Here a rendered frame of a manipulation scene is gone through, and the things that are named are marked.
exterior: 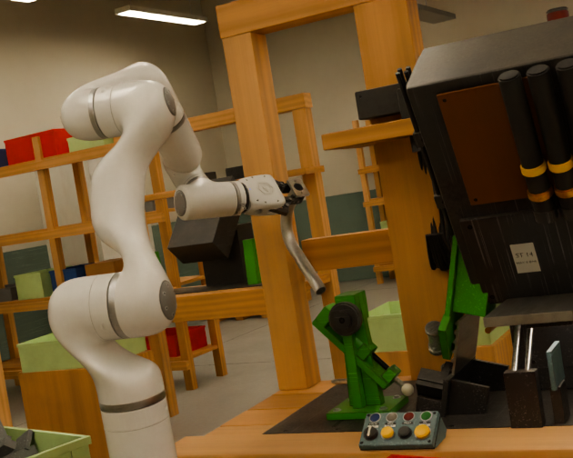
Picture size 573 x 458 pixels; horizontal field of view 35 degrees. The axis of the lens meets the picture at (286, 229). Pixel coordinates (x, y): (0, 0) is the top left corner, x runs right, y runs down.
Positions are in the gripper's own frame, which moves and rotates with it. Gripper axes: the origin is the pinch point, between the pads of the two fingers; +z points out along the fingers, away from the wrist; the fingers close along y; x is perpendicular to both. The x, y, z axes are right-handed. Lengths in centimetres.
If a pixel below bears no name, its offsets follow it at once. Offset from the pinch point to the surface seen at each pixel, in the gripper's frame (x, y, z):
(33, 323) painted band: 706, 433, 180
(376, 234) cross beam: 7.3, -10.6, 24.7
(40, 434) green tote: 44, -29, -64
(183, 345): 419, 205, 184
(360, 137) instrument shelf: -21.2, -2.1, 9.1
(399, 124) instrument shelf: -29.2, -6.1, 14.3
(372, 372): 0, -53, -5
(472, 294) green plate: -27, -54, 5
